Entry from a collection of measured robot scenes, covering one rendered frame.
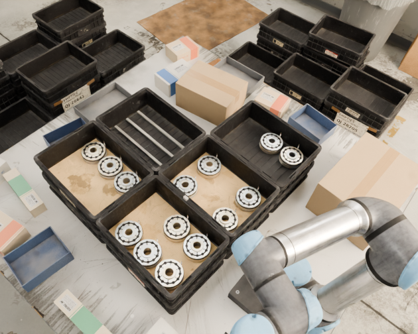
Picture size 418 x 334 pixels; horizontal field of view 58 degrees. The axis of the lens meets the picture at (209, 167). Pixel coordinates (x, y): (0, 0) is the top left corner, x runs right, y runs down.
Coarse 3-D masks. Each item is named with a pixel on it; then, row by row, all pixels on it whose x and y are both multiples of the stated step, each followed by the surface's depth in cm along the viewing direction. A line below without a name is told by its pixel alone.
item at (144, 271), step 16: (176, 192) 144; (112, 208) 138; (192, 208) 142; (96, 224) 134; (208, 224) 137; (112, 240) 131; (128, 256) 128; (208, 256) 130; (144, 272) 125; (192, 272) 126; (160, 288) 123; (176, 288) 123
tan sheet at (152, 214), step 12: (144, 204) 152; (156, 204) 152; (168, 204) 152; (132, 216) 148; (144, 216) 148; (156, 216) 149; (168, 216) 149; (144, 228) 145; (156, 228) 146; (192, 228) 147; (156, 240) 143; (168, 240) 143; (132, 252) 139; (168, 252) 140; (180, 252) 141; (192, 264) 138
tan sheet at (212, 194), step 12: (192, 168) 163; (204, 180) 160; (216, 180) 160; (228, 180) 161; (240, 180) 161; (204, 192) 156; (216, 192) 157; (228, 192) 157; (204, 204) 153; (216, 204) 154; (228, 204) 154; (240, 216) 151
